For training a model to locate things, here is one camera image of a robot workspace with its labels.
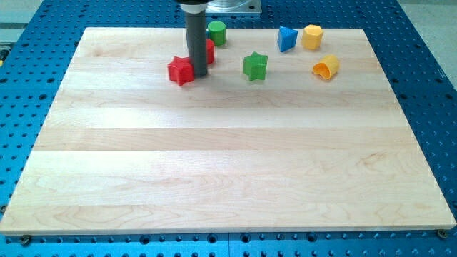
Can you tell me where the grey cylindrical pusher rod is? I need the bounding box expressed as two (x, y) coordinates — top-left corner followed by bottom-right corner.
(180, 0), (209, 77)

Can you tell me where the red star block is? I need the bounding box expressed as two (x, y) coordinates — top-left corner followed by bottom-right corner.
(167, 56), (194, 86)

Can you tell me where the green star block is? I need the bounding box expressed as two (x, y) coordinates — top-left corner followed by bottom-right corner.
(243, 51), (268, 81)

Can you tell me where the wooden board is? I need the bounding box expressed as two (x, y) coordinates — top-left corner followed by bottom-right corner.
(1, 27), (456, 236)

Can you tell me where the green cylinder block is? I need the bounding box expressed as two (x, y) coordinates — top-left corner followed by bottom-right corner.
(207, 21), (226, 46)

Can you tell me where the red cylinder block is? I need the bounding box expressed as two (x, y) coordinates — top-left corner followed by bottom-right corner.
(206, 39), (215, 64)

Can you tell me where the blue triangular block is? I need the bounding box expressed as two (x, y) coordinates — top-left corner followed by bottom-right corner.
(277, 26), (298, 52)

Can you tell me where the yellow hexagon block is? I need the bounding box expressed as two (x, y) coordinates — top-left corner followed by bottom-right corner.
(301, 24), (323, 50)

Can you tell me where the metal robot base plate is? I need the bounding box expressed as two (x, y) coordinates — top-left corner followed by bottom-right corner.
(206, 0), (262, 14)

